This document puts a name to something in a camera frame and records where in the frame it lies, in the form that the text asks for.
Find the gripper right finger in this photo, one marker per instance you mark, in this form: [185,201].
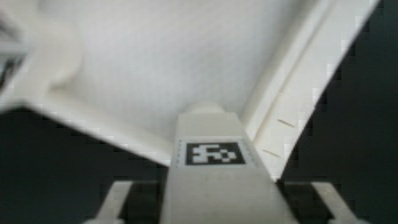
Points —
[344,216]

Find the white leg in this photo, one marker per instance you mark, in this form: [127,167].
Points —
[221,191]

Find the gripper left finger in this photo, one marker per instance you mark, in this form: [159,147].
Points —
[111,208]

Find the white desk tabletop tray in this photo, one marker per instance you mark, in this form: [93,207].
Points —
[113,63]

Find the white U-shaped fence frame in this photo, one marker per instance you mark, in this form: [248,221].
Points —
[299,75]

